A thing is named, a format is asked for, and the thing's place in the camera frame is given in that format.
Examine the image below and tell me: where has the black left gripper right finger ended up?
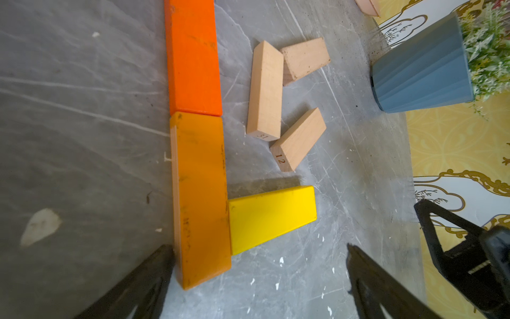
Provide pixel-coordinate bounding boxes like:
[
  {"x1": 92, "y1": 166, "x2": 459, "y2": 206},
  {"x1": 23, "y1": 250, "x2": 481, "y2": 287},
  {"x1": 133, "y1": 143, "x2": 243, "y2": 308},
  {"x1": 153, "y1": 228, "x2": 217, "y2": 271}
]
[{"x1": 347, "y1": 244, "x2": 439, "y2": 318}]

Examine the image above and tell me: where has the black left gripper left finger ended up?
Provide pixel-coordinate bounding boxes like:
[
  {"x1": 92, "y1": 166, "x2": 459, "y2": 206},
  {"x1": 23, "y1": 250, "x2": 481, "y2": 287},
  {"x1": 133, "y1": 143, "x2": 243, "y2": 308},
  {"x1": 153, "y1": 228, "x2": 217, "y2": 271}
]
[{"x1": 76, "y1": 245, "x2": 175, "y2": 318}]

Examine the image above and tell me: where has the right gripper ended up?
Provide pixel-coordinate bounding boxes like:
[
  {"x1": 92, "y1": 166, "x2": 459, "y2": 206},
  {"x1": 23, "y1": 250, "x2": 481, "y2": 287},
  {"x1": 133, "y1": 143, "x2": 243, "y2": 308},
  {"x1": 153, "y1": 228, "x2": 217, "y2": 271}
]
[{"x1": 414, "y1": 199, "x2": 509, "y2": 318}]

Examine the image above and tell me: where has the amber orange wooden block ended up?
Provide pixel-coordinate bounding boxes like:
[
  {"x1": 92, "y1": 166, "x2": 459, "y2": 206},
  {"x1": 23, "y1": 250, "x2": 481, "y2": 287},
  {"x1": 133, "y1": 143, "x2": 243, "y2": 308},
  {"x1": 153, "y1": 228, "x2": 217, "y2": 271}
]
[{"x1": 169, "y1": 112, "x2": 231, "y2": 290}]

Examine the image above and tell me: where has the yellow wooden block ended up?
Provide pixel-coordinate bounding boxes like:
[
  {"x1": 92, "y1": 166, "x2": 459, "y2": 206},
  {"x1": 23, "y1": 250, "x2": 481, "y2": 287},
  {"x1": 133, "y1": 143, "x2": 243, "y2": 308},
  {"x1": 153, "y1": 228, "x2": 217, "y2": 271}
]
[{"x1": 228, "y1": 186, "x2": 317, "y2": 255}]

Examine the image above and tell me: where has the natural wooden block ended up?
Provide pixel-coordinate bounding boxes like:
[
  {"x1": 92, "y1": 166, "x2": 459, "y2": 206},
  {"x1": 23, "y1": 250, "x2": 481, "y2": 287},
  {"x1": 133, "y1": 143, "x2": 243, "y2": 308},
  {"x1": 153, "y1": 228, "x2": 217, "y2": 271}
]
[
  {"x1": 270, "y1": 108, "x2": 326, "y2": 172},
  {"x1": 246, "y1": 41, "x2": 284, "y2": 142}
]

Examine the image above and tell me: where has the red orange wooden block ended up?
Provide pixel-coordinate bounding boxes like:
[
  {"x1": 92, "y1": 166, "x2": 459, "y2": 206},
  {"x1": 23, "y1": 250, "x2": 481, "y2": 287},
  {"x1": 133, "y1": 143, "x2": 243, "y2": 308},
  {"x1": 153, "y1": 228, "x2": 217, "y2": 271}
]
[{"x1": 164, "y1": 0, "x2": 223, "y2": 116}]

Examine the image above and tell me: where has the tan wooden block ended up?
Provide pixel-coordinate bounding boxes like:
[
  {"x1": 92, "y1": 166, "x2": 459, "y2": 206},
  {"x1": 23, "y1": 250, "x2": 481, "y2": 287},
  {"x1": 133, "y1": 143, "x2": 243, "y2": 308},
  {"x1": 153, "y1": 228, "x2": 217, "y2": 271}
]
[{"x1": 280, "y1": 37, "x2": 331, "y2": 86}]

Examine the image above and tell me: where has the blue flower pot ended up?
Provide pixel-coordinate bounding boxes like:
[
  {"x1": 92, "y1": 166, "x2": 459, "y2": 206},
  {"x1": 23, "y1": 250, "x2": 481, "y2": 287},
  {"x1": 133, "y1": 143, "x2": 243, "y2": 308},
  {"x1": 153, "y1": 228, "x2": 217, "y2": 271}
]
[{"x1": 371, "y1": 13, "x2": 475, "y2": 113}]

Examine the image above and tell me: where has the green artificial plant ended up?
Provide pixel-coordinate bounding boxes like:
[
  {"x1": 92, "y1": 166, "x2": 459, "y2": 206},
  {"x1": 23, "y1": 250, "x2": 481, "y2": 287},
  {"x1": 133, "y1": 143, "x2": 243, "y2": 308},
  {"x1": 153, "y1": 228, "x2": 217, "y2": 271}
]
[{"x1": 460, "y1": 1, "x2": 509, "y2": 118}]

